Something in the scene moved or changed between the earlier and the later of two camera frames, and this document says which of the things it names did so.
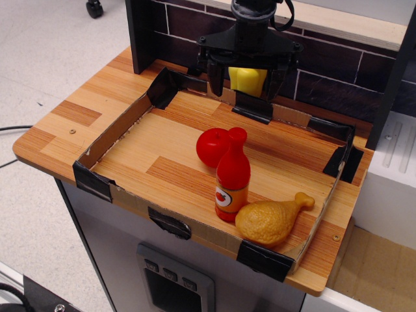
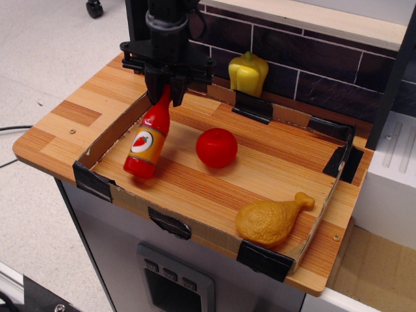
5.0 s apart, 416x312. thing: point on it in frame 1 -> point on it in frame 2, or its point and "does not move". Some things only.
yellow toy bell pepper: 250,80 does not move
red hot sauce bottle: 233,177 -> 149,138
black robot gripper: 248,43 -> 169,54
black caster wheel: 94,8 does not move
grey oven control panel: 171,286 does not move
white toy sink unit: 385,203 does not move
